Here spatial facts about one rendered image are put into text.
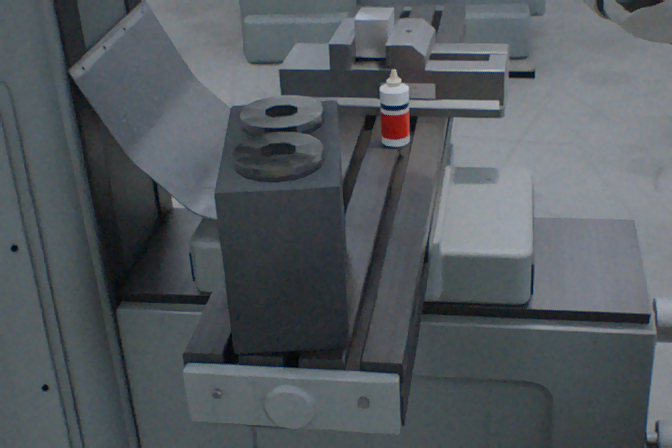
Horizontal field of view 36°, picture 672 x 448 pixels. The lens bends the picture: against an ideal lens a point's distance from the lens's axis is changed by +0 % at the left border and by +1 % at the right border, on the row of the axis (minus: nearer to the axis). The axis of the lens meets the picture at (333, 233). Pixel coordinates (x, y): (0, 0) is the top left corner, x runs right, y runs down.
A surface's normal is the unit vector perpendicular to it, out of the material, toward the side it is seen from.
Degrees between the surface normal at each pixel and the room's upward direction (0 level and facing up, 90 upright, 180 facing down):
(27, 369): 89
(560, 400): 90
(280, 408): 90
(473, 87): 90
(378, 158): 0
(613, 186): 0
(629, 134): 0
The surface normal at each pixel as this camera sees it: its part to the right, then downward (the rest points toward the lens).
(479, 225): -0.06, -0.87
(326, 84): -0.20, 0.48
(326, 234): 0.01, 0.48
